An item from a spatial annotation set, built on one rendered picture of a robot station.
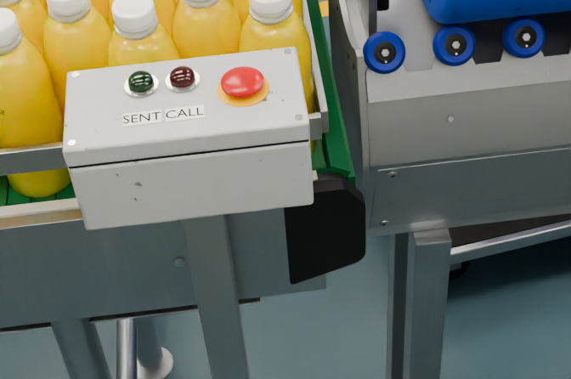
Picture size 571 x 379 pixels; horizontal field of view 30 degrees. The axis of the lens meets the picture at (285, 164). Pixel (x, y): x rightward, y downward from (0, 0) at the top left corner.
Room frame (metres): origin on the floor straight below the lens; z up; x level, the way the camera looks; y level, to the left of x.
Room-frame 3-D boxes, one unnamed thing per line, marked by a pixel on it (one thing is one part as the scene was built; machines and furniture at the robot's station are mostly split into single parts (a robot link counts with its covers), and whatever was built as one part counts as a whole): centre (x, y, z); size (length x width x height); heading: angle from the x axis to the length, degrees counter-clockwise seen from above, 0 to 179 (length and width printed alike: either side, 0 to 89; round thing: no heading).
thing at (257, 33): (0.80, 0.00, 0.99); 0.07 x 0.07 x 0.19
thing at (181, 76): (0.69, 0.08, 1.11); 0.02 x 0.02 x 0.01
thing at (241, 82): (0.67, 0.03, 1.11); 0.04 x 0.04 x 0.01
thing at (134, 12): (0.79, 0.13, 1.09); 0.04 x 0.04 x 0.02
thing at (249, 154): (0.67, 0.08, 1.05); 0.20 x 0.10 x 0.10; 93
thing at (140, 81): (0.68, 0.12, 1.11); 0.02 x 0.02 x 0.01
